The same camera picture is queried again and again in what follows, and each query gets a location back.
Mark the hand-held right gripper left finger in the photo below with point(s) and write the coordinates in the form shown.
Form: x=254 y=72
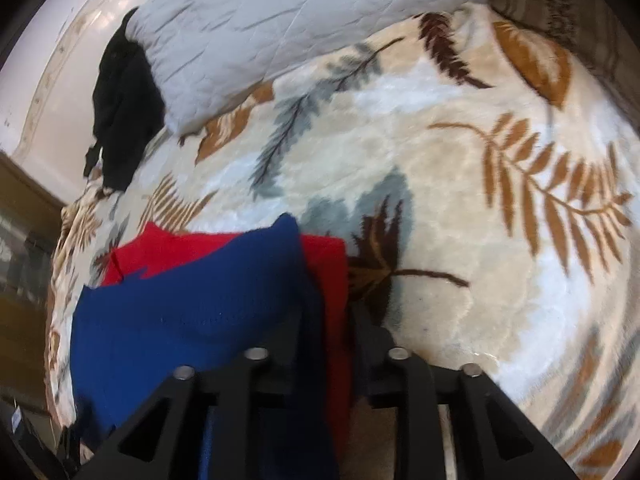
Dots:
x=280 y=370

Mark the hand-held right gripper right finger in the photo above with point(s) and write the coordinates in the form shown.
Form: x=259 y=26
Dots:
x=371 y=360

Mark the red and blue sweater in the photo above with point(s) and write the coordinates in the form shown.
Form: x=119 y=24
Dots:
x=190 y=305

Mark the black clothes pile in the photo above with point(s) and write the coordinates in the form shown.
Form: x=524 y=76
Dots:
x=125 y=105

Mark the leaf print blanket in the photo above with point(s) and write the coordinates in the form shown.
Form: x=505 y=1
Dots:
x=450 y=200

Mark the brown wooden door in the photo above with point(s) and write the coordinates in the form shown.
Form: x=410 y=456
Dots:
x=25 y=260

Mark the grey quilted pillow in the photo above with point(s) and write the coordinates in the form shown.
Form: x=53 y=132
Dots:
x=280 y=25

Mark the striped floral sofa back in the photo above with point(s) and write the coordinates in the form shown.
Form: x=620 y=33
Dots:
x=550 y=0

